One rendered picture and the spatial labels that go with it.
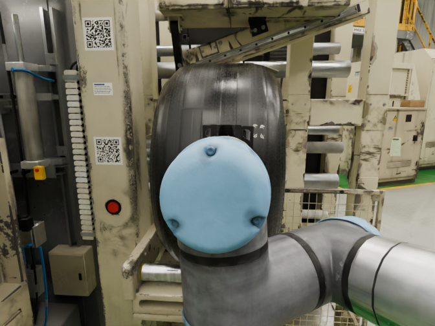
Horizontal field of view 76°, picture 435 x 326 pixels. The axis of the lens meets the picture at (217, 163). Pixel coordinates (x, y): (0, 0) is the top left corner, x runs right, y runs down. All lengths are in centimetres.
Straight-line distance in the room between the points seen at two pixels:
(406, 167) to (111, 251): 507
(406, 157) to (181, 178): 532
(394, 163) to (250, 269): 510
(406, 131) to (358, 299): 510
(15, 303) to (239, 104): 72
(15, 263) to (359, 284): 79
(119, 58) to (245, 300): 66
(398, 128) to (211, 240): 506
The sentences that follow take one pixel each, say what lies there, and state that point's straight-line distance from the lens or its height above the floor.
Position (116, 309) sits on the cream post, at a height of 73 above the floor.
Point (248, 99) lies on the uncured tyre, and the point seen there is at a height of 135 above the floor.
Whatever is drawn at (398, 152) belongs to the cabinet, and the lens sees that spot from 529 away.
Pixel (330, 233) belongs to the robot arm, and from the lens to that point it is 31.
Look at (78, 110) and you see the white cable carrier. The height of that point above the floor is 133.
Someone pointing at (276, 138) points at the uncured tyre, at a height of 128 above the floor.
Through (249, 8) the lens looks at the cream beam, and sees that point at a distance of 103.
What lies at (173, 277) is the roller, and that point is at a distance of 79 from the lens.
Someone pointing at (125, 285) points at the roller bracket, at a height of 90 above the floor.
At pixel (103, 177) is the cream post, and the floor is 115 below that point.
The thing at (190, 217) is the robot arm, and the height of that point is 128.
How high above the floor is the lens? 135
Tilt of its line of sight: 13 degrees down
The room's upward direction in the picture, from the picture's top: straight up
